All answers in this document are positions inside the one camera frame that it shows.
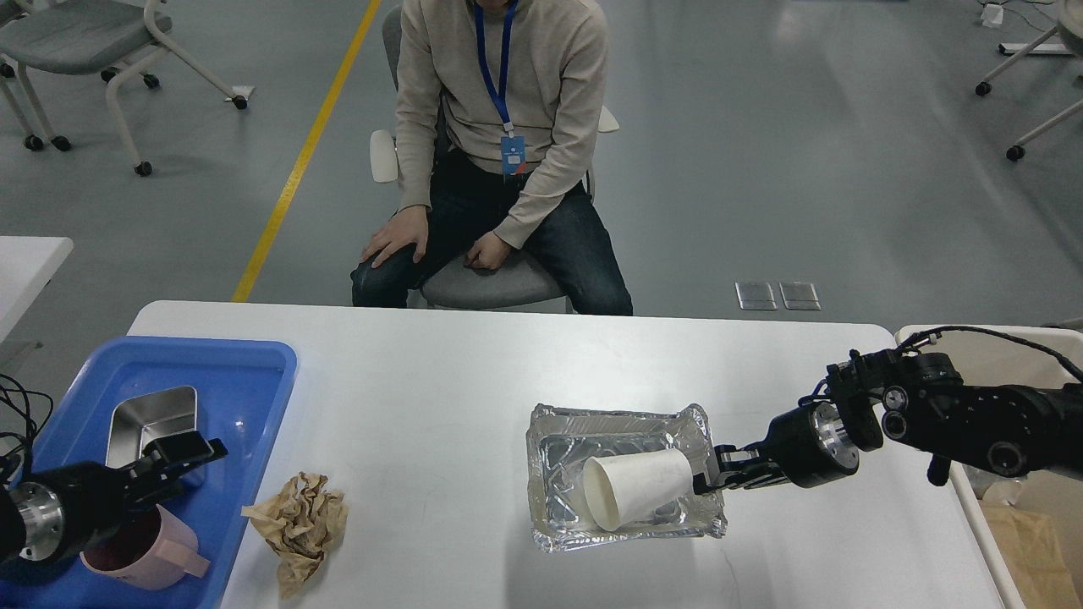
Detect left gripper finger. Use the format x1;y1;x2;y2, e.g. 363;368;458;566
118;431;229;513

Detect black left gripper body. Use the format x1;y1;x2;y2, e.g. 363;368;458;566
1;464;127;563

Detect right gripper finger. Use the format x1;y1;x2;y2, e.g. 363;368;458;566
692;444;783;495

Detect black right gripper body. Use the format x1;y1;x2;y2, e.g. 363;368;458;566
766;402;860;489

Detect stainless steel rectangular container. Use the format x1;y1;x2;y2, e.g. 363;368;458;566
104;385;206;468

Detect pink mug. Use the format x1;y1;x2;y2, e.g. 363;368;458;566
79;505;210;589

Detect white paper cup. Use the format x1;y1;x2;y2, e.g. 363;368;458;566
580;448;693;532

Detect brown paper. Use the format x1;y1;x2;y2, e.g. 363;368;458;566
240;472;349;601

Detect aluminium foil tray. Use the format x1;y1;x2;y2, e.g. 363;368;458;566
525;404;728;552

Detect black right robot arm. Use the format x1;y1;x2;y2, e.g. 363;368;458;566
692;325;1082;495

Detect blue plastic tray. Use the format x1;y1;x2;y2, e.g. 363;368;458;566
1;337;297;608

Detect metal floor socket plate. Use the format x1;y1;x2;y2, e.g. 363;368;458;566
734;281;778;311

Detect clear plastic bag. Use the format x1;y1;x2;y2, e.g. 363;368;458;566
962;465;1028;500

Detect white side table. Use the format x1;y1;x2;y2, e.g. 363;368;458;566
1;236;74;339

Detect grey office chair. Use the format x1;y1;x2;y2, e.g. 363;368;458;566
369;8;619;314

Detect white rolling stand legs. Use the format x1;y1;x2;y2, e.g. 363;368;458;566
973;0;1083;161

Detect grey chair far left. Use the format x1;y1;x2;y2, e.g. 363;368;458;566
1;1;248;177

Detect seated person beige sweater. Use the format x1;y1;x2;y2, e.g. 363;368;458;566
349;0;634;318

